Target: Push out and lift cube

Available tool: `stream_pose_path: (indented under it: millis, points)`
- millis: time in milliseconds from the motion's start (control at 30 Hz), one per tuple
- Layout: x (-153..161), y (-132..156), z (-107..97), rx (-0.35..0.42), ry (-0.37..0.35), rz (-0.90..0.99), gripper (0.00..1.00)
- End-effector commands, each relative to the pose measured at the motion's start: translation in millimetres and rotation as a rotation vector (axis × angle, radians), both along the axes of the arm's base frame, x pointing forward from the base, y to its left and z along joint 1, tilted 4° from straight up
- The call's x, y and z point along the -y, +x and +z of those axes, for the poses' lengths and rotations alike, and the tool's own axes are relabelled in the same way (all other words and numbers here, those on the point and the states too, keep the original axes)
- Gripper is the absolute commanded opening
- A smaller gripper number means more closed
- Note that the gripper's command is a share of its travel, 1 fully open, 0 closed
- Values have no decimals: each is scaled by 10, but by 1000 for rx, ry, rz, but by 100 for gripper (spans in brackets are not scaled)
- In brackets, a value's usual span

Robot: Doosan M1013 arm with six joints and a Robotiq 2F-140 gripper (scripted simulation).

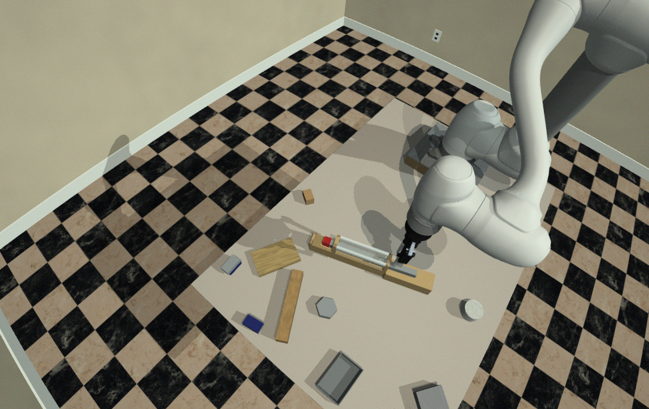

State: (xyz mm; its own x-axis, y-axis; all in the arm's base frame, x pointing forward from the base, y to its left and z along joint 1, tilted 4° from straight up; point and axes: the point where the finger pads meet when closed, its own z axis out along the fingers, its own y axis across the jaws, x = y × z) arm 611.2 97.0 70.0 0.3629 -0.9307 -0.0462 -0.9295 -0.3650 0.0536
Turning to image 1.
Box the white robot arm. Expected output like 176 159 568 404
407 0 649 268

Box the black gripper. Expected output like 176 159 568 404
393 220 432 267

